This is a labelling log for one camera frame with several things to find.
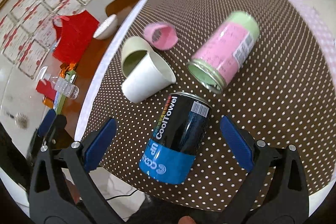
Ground black blue CoolTowel can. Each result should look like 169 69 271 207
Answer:
139 92 211 185

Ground white paper cup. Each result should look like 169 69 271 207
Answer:
121 51 177 103

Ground cream paper cup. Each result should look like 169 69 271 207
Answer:
121 36 153 77

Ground clear plastic water bottle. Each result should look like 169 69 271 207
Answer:
41 73 79 100

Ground red gift bag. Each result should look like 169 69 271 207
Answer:
52 10 99 64

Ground white ceramic bowl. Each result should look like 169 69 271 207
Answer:
93 14 118 40

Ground brown wooden chair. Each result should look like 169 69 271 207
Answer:
105 0 140 27

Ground pink green transparent can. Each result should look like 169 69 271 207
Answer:
187 11 260 94

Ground brown polka dot tablecloth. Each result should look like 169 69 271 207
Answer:
87 0 335 211

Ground pink checkered tablecloth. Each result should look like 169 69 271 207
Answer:
288 0 335 77

